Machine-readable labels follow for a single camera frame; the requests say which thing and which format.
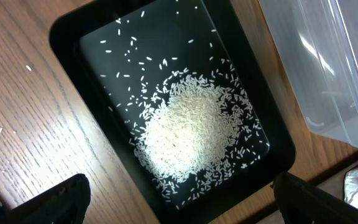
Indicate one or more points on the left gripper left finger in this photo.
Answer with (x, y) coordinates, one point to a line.
(64, 203)

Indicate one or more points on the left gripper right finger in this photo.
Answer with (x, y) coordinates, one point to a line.
(300, 202)

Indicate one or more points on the pile of white rice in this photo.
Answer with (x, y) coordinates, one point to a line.
(172, 85)

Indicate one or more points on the dark brown serving tray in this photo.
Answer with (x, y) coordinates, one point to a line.
(334, 186)

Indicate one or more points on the black plastic tray bin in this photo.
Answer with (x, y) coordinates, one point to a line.
(65, 35)

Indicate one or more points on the clear plastic bin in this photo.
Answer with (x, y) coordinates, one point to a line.
(317, 41)

